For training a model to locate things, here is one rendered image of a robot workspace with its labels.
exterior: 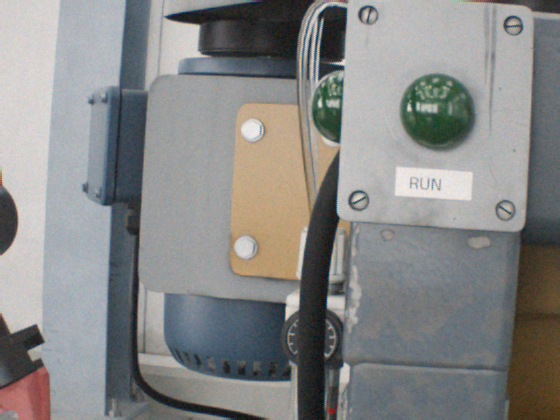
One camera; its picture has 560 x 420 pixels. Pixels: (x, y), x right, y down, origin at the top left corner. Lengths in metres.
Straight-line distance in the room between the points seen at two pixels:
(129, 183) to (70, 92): 4.59
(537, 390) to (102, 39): 4.78
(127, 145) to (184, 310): 0.14
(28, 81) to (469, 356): 5.62
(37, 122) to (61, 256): 0.79
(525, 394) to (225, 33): 0.37
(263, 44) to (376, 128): 0.50
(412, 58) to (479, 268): 0.10
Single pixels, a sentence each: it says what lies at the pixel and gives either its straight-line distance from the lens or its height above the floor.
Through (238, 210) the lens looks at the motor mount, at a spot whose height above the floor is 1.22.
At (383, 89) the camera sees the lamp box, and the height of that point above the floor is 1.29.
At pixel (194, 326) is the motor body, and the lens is 1.02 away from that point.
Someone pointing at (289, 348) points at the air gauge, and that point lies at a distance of 0.77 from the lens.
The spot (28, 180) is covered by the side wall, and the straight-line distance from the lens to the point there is 6.12.
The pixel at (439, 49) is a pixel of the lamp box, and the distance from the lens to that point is 0.51.
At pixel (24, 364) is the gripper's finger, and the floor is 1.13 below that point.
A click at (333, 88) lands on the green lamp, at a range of 0.52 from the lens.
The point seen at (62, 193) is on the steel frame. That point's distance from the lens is 5.58.
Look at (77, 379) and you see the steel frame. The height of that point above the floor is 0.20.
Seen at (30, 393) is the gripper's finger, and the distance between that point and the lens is 0.76.
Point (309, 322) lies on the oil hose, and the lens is 0.59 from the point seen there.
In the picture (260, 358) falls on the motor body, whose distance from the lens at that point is 1.00.
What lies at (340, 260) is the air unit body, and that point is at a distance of 0.78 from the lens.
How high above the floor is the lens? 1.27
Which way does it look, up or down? 3 degrees down
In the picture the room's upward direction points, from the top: 3 degrees clockwise
